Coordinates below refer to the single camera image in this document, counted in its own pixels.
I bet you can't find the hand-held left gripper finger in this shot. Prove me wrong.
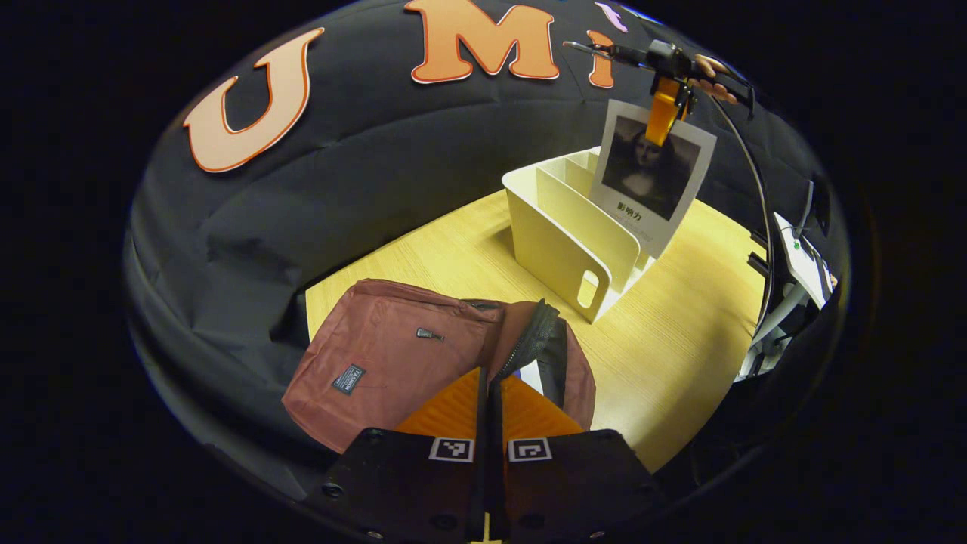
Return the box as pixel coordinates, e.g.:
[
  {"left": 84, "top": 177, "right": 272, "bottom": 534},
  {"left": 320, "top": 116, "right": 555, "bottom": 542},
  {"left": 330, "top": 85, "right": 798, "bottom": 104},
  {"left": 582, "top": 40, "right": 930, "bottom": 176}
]
[
  {"left": 491, "top": 374, "right": 666, "bottom": 541},
  {"left": 321, "top": 366, "right": 490, "bottom": 541}
]

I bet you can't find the white portrait cover book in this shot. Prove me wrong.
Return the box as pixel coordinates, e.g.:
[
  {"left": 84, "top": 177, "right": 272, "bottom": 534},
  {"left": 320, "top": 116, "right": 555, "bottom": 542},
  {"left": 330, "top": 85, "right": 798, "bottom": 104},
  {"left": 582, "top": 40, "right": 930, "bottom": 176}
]
[{"left": 588, "top": 98, "right": 717, "bottom": 259}]

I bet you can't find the maroon schoolbag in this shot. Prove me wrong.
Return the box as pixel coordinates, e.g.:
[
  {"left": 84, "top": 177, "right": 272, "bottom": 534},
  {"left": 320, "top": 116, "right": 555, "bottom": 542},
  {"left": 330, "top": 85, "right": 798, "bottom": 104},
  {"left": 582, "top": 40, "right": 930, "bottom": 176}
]
[{"left": 282, "top": 278, "right": 598, "bottom": 454}]

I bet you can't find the white bookshelf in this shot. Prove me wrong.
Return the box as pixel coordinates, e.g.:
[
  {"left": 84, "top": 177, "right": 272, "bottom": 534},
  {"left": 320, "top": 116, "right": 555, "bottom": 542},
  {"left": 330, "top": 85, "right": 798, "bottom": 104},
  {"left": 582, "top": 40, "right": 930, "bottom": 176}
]
[{"left": 502, "top": 147, "right": 658, "bottom": 324}]

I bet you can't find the white equipment stand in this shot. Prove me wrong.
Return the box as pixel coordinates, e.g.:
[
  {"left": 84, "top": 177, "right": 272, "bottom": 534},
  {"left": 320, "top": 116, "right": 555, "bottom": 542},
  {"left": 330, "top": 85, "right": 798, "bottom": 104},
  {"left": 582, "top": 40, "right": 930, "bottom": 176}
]
[{"left": 737, "top": 178, "right": 838, "bottom": 379}]

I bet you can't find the black cable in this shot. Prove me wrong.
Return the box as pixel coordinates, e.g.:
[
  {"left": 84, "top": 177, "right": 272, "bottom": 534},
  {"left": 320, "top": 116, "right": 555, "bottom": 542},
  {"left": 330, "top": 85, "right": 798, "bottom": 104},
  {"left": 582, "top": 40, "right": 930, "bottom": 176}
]
[{"left": 710, "top": 98, "right": 775, "bottom": 333}]

